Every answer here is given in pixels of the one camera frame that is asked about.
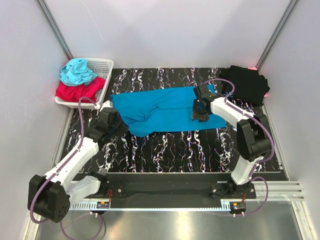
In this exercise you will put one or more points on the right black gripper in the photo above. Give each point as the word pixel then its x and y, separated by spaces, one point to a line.
pixel 195 115

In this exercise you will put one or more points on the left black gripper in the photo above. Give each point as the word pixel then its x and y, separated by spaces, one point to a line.
pixel 124 127

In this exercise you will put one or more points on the blue t-shirt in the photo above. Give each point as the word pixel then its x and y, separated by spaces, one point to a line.
pixel 162 110

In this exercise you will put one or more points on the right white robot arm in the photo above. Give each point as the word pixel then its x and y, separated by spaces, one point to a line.
pixel 253 138

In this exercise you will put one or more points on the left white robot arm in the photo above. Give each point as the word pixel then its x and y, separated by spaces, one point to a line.
pixel 51 195

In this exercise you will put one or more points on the red t-shirt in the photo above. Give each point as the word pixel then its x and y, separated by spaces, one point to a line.
pixel 74 93

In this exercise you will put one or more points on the black folded t-shirt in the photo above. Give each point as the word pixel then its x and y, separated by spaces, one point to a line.
pixel 249 85

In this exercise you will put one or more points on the white plastic basket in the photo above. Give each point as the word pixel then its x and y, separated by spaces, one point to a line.
pixel 103 68

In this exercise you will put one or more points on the light turquoise t-shirt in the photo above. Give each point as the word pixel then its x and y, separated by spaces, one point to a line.
pixel 76 72

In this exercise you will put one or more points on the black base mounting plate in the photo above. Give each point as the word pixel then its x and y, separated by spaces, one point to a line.
pixel 148 205

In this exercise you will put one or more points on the pink folded cloth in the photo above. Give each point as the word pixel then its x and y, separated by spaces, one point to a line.
pixel 252 67

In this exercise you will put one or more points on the aluminium frame rail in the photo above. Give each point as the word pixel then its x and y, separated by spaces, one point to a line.
pixel 275 190

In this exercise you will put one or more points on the left aluminium corner post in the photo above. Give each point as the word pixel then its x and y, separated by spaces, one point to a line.
pixel 45 10

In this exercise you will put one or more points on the aluminium corner post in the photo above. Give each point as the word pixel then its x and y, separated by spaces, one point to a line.
pixel 45 10
pixel 277 32

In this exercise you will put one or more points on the right aluminium corner post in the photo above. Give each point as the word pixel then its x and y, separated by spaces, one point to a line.
pixel 277 32

